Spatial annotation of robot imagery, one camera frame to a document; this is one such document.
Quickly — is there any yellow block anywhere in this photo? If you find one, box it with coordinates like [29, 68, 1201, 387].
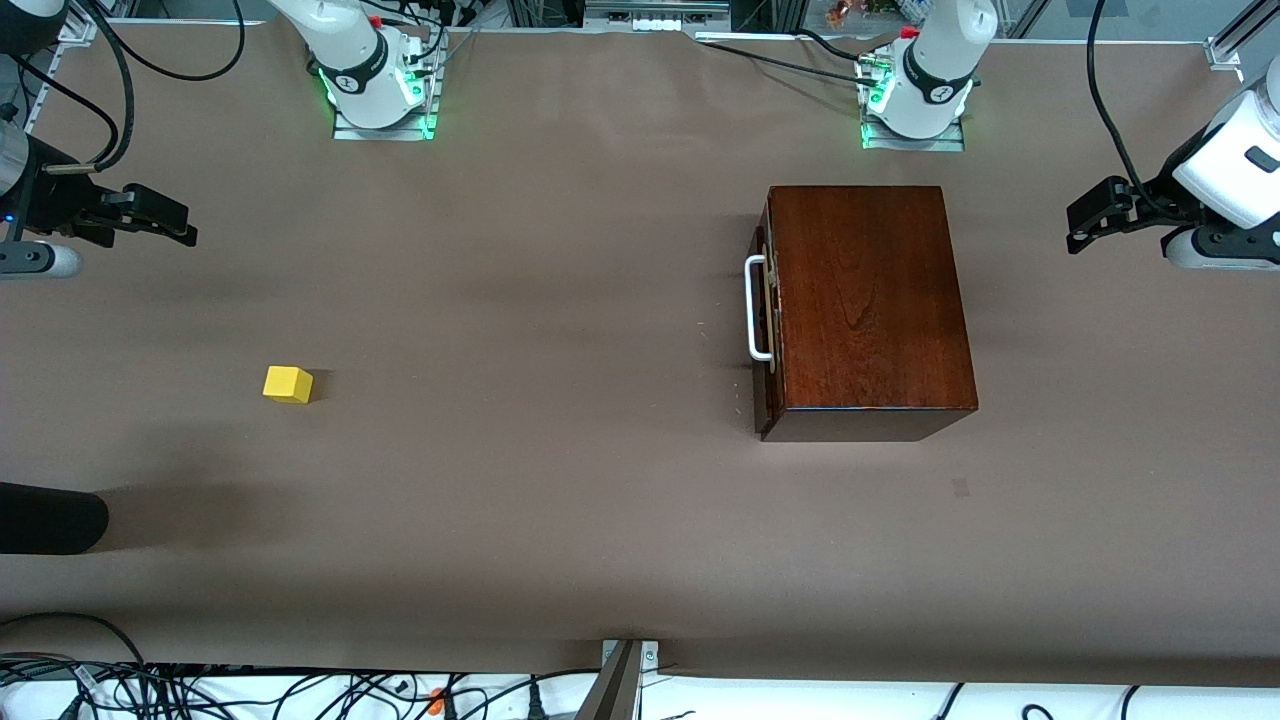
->
[262, 365, 314, 405]

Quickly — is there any white metal drawer handle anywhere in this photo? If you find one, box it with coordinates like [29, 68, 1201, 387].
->
[746, 253, 774, 362]

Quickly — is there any light wood drawer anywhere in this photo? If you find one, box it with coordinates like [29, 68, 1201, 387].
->
[750, 222, 791, 437]

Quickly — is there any dark brown wooden cabinet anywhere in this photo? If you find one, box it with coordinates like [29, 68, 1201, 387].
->
[760, 184, 980, 443]

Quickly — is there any black rounded object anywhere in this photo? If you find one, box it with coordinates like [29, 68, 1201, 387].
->
[0, 483, 109, 554]

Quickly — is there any aluminium frame profile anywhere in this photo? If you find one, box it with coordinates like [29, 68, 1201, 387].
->
[55, 0, 111, 51]
[1205, 0, 1280, 71]

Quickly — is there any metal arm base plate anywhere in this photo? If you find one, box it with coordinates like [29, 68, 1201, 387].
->
[860, 55, 966, 151]
[333, 40, 441, 141]

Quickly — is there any tangled black cable bundle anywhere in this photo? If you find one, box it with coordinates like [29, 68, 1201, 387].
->
[0, 655, 601, 720]

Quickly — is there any grey metal rail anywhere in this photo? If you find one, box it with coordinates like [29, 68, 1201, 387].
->
[583, 0, 733, 23]

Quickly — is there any metal stand bracket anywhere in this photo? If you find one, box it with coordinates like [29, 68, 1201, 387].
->
[578, 638, 661, 720]

